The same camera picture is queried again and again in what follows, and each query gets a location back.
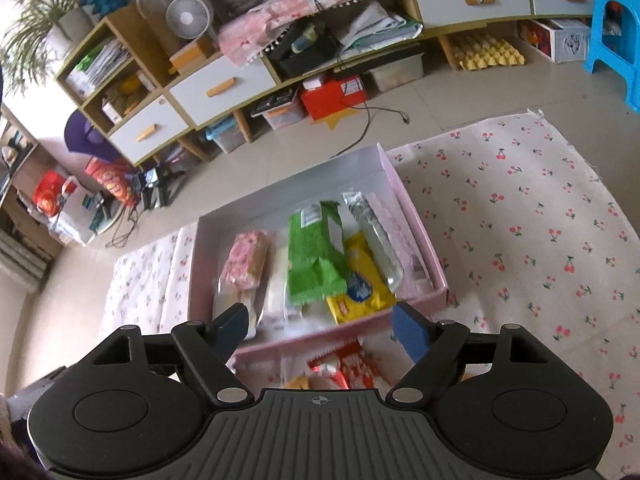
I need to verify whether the clear bin with blue lid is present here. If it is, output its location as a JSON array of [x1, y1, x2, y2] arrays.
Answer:
[[205, 117, 249, 155]]

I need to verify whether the small cardboard box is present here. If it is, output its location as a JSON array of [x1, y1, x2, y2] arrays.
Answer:
[[168, 39, 216, 74]]

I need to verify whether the purple cap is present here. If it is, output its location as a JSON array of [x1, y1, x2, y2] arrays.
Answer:
[[63, 109, 121, 159]]

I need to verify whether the silver white snack packet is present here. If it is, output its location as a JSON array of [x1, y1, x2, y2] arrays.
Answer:
[[342, 191, 404, 292]]

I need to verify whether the black folded tripod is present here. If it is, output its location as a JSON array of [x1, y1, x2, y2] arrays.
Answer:
[[134, 167, 187, 212]]

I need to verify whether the yellow egg tray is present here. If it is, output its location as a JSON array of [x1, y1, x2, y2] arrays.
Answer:
[[449, 32, 527, 70]]

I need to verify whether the white printed box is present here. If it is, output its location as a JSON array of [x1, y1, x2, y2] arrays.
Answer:
[[547, 18, 594, 64]]

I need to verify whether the wooden bookshelf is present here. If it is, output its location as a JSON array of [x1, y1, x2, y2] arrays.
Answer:
[[0, 110, 42, 197]]

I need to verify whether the wooden cabinet with white drawers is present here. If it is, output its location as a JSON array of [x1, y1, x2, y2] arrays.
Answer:
[[55, 0, 602, 167]]

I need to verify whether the green snack packet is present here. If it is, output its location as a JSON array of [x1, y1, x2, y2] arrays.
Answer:
[[287, 201, 350, 307]]

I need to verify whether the red and white bag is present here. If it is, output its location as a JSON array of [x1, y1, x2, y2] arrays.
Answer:
[[33, 169, 97, 247]]

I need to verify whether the yellow snack packet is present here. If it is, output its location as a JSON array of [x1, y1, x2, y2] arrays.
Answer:
[[327, 232, 397, 326]]

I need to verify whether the white green folded cloth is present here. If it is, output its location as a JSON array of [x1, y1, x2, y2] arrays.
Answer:
[[334, 0, 424, 54]]

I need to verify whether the red snack packet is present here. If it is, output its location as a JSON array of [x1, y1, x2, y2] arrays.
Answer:
[[307, 342, 377, 391]]

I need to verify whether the clear storage bin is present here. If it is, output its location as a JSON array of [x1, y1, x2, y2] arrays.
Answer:
[[367, 54, 426, 94], [252, 92, 306, 131]]

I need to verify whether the potted green plant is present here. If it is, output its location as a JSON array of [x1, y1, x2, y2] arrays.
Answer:
[[0, 0, 97, 92]]

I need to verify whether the pink white snack packet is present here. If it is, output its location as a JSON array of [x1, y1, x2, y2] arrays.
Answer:
[[219, 231, 276, 294]]

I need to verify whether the pink cardboard box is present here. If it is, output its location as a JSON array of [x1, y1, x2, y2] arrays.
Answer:
[[187, 142, 450, 377]]

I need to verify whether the pale cream snack packet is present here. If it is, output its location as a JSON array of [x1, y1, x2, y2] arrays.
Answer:
[[259, 245, 302, 322]]

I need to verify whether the blue plastic stool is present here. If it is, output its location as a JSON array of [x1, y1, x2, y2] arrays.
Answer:
[[582, 0, 640, 114]]

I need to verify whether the red patterned bag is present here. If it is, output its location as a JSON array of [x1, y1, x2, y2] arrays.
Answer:
[[84, 157, 142, 207]]

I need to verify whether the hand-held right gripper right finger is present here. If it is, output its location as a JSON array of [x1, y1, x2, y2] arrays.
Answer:
[[385, 301, 547, 407]]

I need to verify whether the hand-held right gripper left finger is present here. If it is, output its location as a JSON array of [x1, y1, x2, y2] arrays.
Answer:
[[75, 302, 257, 409]]

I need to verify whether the cherry print cloth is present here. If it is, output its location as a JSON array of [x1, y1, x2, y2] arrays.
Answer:
[[99, 109, 640, 463]]

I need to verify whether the red cardboard box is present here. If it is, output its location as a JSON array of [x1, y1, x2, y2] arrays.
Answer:
[[299, 75, 371, 121]]

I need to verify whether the black cable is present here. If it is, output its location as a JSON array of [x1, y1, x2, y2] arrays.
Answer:
[[334, 57, 409, 157]]

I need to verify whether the pink floral cloth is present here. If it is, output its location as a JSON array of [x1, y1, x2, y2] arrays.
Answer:
[[217, 0, 482, 69]]

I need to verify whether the black bag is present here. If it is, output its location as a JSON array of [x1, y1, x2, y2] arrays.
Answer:
[[272, 19, 344, 79]]

